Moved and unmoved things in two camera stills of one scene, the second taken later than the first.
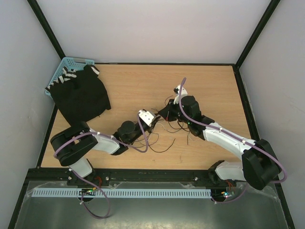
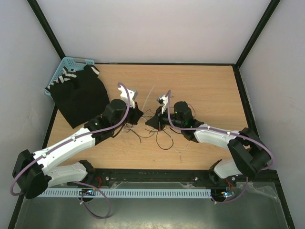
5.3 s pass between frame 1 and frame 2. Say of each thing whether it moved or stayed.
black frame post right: stayed
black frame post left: stayed
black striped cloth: stayed
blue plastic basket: stayed
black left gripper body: moved
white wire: moved
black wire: moved
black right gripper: moved
